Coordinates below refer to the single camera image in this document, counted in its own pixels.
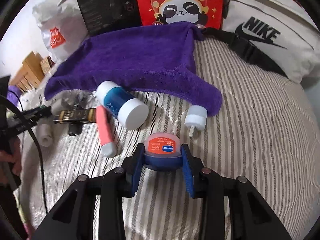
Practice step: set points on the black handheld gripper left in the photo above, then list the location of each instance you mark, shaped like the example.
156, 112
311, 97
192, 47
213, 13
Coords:
23, 121

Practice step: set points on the green binder clip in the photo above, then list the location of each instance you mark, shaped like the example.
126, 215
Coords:
41, 101

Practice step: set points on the black product box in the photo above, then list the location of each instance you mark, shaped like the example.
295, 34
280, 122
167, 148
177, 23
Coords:
102, 16

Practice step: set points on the purple towel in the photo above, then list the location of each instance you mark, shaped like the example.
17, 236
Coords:
153, 58

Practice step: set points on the small orange-lidded blue jar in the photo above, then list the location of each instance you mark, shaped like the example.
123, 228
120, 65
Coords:
163, 152

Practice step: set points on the left hand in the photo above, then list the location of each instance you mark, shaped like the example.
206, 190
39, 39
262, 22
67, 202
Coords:
15, 157

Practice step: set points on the white and blue bottle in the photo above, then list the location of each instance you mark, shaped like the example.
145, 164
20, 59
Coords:
122, 105

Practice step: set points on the red panda paper bag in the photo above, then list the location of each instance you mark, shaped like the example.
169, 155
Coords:
202, 13

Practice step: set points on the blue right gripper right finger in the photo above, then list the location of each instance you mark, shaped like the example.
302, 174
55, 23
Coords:
187, 168

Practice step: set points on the white plastic shopping bag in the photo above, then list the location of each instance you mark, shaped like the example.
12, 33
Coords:
62, 27

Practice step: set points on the dark brown gold-patterned tube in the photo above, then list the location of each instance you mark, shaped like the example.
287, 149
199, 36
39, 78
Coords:
78, 116

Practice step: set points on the pink tube with white cap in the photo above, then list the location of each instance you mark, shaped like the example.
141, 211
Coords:
108, 148

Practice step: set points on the wooden furniture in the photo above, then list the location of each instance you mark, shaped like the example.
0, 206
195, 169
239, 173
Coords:
33, 70

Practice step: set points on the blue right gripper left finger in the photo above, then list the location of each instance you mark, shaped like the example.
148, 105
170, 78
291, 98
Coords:
136, 167

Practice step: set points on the small black object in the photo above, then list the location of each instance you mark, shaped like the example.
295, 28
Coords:
75, 129

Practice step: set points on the white Nike waist bag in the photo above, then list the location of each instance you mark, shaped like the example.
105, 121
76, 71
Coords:
276, 35

